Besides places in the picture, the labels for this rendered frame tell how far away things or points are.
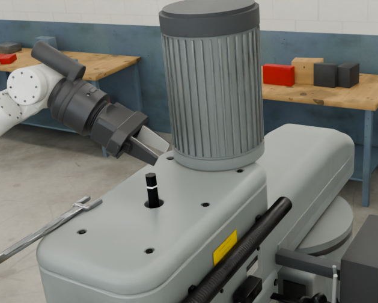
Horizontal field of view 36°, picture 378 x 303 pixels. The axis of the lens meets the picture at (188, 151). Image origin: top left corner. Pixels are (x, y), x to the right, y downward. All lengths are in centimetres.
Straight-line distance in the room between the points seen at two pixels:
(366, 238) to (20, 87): 75
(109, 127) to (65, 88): 11
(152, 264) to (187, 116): 36
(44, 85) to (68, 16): 598
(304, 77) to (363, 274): 389
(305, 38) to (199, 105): 435
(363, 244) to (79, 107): 64
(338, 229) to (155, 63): 492
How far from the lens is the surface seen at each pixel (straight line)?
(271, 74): 505
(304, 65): 500
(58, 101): 105
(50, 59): 108
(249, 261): 125
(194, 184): 116
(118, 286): 93
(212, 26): 111
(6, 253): 103
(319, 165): 159
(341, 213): 171
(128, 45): 653
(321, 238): 160
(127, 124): 104
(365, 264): 122
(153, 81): 646
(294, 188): 146
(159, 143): 108
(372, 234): 131
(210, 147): 119
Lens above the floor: 241
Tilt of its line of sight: 23 degrees down
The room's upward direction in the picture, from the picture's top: 5 degrees counter-clockwise
